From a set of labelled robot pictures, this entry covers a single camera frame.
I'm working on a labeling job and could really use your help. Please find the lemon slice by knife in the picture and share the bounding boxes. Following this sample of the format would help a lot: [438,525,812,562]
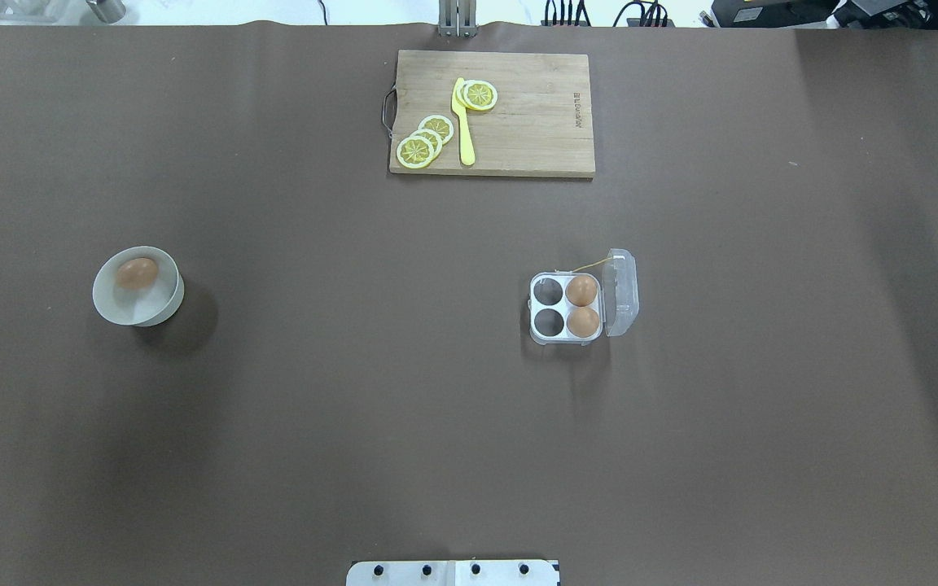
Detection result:
[459,79,498,112]

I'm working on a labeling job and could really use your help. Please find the lemon slice under knife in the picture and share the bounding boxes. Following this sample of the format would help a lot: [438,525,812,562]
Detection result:
[453,78,473,110]

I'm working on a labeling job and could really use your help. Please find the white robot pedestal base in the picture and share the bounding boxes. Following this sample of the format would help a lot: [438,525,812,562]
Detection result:
[345,559,561,585]

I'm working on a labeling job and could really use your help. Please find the brown egg box rear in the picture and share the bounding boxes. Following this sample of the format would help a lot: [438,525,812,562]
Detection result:
[565,274,598,307]

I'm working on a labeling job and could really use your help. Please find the white ceramic bowl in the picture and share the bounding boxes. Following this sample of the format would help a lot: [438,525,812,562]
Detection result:
[90,246,185,327]

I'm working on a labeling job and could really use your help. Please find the clear plastic egg box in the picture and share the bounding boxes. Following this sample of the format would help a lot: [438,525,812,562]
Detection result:
[526,248,642,346]

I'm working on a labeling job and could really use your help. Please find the lemon slice middle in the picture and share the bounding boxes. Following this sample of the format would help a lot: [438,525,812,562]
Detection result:
[412,129,444,157]

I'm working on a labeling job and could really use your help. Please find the brown egg box front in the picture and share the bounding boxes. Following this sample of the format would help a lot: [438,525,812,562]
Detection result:
[567,307,602,339]

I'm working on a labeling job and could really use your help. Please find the brown egg box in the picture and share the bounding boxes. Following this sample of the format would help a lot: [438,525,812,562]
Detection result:
[567,307,602,339]
[565,274,598,307]

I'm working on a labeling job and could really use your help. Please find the yellow plastic knife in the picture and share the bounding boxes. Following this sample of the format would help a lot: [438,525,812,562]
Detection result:
[450,77,476,167]

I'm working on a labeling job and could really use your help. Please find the lemon slice upper left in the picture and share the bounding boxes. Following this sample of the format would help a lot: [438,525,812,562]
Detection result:
[418,115,454,145]

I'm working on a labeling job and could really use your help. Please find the wooden cutting board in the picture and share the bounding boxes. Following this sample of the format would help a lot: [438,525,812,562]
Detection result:
[390,50,596,179]

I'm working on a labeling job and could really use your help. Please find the aluminium frame post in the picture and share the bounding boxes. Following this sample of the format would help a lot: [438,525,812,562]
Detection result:
[438,0,479,38]

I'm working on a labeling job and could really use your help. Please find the brown egg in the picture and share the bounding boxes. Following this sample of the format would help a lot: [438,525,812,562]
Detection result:
[115,257,160,291]

